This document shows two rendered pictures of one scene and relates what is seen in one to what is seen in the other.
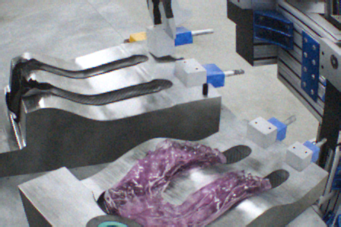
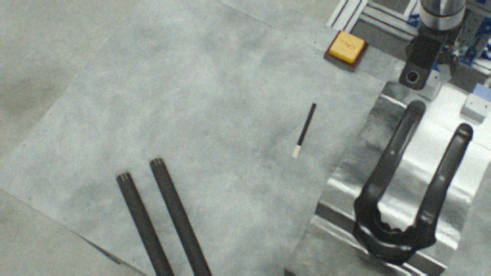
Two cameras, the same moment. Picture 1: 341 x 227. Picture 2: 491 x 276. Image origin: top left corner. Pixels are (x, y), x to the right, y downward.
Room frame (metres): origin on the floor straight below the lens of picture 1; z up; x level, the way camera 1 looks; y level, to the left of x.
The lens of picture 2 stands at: (0.91, 0.61, 1.92)
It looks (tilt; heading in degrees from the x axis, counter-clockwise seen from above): 66 degrees down; 317
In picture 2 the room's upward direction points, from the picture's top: 7 degrees clockwise
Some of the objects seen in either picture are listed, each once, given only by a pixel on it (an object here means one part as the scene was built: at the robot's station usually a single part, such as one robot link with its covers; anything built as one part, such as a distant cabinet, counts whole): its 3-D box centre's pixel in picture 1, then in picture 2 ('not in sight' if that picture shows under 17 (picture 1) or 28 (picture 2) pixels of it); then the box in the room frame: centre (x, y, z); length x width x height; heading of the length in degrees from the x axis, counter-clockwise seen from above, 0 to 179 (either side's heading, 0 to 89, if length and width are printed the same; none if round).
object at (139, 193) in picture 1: (189, 183); not in sight; (0.78, -0.03, 0.90); 0.26 x 0.18 x 0.08; 132
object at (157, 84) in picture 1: (73, 75); (415, 176); (1.06, 0.18, 0.92); 0.35 x 0.16 x 0.09; 115
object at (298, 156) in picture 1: (310, 151); not in sight; (0.92, -0.26, 0.86); 0.13 x 0.05 x 0.05; 132
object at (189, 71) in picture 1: (214, 75); (482, 93); (1.12, -0.07, 0.89); 0.13 x 0.05 x 0.05; 115
